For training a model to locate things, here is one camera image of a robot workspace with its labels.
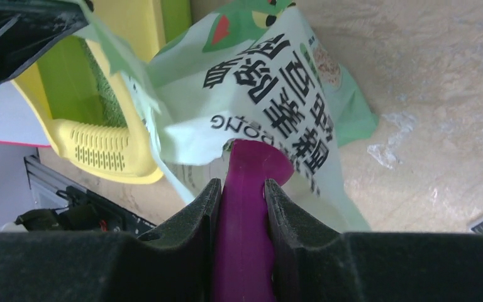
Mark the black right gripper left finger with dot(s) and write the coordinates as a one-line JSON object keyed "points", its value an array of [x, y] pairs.
{"points": [[171, 262]]}

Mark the pink framed whiteboard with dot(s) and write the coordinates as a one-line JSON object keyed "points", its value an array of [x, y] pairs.
{"points": [[18, 123]]}

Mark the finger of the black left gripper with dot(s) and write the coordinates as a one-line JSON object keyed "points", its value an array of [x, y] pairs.
{"points": [[28, 29]]}

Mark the green cat litter bag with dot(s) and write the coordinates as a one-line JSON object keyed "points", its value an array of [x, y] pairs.
{"points": [[251, 70]]}

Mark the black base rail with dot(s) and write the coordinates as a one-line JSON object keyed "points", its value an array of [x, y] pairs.
{"points": [[77, 210]]}

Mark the magenta plastic litter scoop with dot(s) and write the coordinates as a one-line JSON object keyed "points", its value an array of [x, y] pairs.
{"points": [[243, 250]]}

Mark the yellow litter box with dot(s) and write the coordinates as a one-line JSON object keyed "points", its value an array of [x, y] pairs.
{"points": [[86, 112]]}

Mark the aluminium frame rail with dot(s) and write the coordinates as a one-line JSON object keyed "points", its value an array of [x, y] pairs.
{"points": [[45, 183]]}

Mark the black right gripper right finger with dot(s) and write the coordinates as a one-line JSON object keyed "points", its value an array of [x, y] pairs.
{"points": [[313, 262]]}

